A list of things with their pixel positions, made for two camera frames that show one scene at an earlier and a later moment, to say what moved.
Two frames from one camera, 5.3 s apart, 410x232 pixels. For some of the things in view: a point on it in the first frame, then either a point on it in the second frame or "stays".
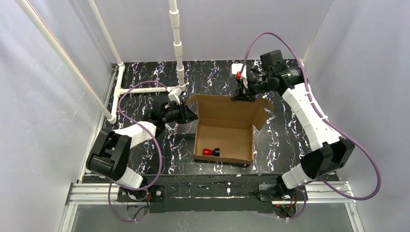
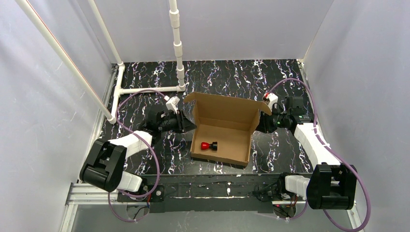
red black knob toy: [208, 152] → [205, 146]
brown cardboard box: [225, 127] stays
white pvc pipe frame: [111, 114] stays
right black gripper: [244, 86] → [267, 122]
